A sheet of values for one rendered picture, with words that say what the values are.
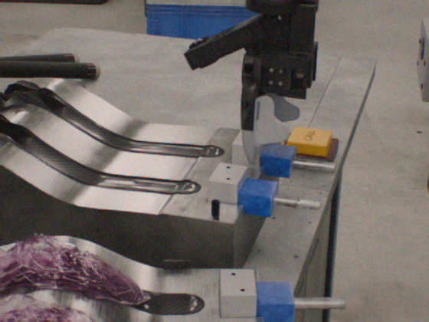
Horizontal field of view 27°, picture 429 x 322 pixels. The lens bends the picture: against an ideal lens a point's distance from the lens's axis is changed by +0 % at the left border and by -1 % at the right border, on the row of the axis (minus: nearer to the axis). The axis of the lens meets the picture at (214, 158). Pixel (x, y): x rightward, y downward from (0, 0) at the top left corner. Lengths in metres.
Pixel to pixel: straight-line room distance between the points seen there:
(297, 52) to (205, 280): 0.30
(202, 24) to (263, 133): 3.20
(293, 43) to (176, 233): 0.27
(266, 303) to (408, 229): 1.96
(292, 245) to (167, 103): 0.51
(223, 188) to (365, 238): 1.76
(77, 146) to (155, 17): 3.15
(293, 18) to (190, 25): 3.24
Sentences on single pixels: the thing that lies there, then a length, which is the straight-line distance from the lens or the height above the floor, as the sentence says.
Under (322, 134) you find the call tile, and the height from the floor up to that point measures 0.84.
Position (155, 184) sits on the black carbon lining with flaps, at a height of 0.88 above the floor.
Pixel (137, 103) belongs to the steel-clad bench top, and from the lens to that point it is 1.60.
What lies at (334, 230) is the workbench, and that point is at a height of 0.43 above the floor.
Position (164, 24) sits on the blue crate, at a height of 0.12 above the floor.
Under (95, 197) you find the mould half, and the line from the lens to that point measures 1.11.
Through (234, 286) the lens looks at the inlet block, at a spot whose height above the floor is 0.88.
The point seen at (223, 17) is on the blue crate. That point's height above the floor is 0.16.
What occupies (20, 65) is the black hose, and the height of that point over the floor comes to 0.86.
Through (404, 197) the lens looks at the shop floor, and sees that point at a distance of 3.07.
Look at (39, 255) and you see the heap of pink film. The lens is 0.93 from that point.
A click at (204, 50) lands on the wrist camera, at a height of 1.04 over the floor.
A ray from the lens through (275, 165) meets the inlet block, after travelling 1.17.
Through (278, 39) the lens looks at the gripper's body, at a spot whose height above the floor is 1.06.
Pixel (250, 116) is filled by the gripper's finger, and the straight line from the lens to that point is 1.12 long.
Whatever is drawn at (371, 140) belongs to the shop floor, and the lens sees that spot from 3.46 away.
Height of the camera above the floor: 1.40
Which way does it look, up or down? 26 degrees down
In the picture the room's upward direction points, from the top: 1 degrees clockwise
